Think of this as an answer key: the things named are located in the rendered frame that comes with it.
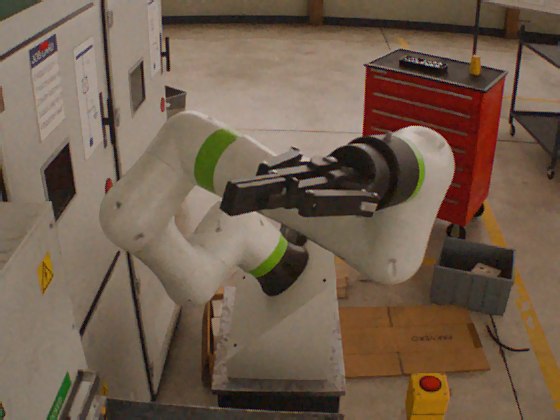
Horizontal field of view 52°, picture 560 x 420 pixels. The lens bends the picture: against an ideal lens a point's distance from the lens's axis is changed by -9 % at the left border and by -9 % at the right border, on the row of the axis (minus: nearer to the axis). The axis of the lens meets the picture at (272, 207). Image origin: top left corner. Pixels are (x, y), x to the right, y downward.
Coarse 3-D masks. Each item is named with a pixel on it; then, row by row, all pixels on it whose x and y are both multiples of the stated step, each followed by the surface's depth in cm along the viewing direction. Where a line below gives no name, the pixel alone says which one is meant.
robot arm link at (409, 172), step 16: (352, 144) 76; (368, 144) 75; (384, 144) 73; (400, 144) 76; (400, 160) 73; (416, 160) 76; (400, 176) 73; (416, 176) 76; (400, 192) 74; (384, 208) 76
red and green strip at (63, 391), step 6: (66, 372) 102; (66, 378) 102; (66, 384) 102; (60, 390) 99; (66, 390) 102; (60, 396) 99; (54, 402) 96; (60, 402) 99; (54, 408) 96; (60, 408) 99; (54, 414) 96
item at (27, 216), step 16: (0, 208) 95; (16, 208) 95; (32, 208) 95; (48, 208) 95; (0, 224) 90; (16, 224) 90; (32, 224) 90; (0, 240) 86; (16, 240) 86; (0, 256) 83; (0, 272) 78
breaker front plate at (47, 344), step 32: (32, 256) 89; (0, 288) 78; (32, 288) 89; (64, 288) 102; (0, 320) 78; (32, 320) 89; (64, 320) 102; (0, 352) 78; (32, 352) 88; (64, 352) 102; (0, 384) 77; (32, 384) 88; (32, 416) 87; (64, 416) 100
